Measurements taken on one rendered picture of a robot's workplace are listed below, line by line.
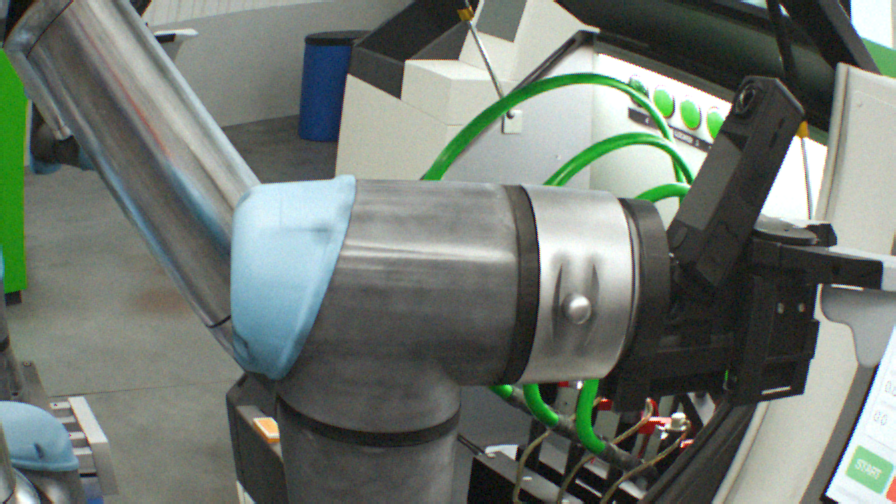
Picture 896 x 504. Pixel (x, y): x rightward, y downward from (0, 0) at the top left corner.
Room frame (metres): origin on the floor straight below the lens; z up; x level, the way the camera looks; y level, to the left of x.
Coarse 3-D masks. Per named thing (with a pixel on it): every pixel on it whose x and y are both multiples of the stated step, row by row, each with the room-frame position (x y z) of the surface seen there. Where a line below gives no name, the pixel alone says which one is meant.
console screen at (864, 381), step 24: (888, 360) 0.69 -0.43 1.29; (864, 384) 0.70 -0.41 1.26; (888, 384) 0.67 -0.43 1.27; (864, 408) 0.69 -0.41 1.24; (888, 408) 0.66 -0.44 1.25; (840, 432) 0.70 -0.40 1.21; (864, 432) 0.67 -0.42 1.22; (888, 432) 0.65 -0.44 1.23; (840, 456) 0.69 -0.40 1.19; (864, 456) 0.66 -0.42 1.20; (888, 456) 0.63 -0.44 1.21; (816, 480) 0.70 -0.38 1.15; (840, 480) 0.67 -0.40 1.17; (864, 480) 0.64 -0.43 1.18; (888, 480) 0.61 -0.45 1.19
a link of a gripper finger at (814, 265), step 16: (784, 256) 0.40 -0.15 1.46; (800, 256) 0.40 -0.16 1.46; (816, 256) 0.39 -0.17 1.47; (832, 256) 0.39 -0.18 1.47; (848, 256) 0.39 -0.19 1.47; (800, 272) 0.40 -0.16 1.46; (816, 272) 0.39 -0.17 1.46; (832, 272) 0.40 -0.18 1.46; (848, 272) 0.39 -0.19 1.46; (864, 272) 0.39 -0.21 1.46; (880, 272) 0.39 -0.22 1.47; (880, 288) 0.38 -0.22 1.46
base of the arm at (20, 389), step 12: (0, 348) 0.87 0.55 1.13; (0, 360) 0.87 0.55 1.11; (12, 360) 0.90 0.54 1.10; (0, 372) 0.86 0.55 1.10; (12, 372) 0.89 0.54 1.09; (0, 384) 0.85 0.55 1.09; (12, 384) 0.88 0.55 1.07; (24, 384) 0.91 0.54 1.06; (0, 396) 0.84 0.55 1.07; (12, 396) 0.87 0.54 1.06; (24, 396) 0.89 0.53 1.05
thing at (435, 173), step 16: (544, 80) 1.10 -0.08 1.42; (560, 80) 1.10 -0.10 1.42; (576, 80) 1.11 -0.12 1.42; (592, 80) 1.12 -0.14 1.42; (608, 80) 1.14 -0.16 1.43; (512, 96) 1.07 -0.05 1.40; (528, 96) 1.08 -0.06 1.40; (640, 96) 1.16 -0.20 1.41; (496, 112) 1.06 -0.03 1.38; (656, 112) 1.18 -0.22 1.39; (464, 128) 1.05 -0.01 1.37; (480, 128) 1.05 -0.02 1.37; (448, 144) 1.04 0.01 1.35; (464, 144) 1.04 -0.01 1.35; (448, 160) 1.04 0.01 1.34; (672, 160) 1.20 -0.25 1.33; (432, 176) 1.03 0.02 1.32
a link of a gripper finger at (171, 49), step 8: (160, 32) 1.36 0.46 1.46; (168, 32) 1.36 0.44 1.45; (176, 32) 1.36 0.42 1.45; (184, 32) 1.38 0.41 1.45; (192, 32) 1.39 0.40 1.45; (176, 40) 1.37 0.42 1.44; (184, 40) 1.38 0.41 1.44; (168, 48) 1.37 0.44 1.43; (176, 48) 1.38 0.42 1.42; (168, 56) 1.37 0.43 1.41
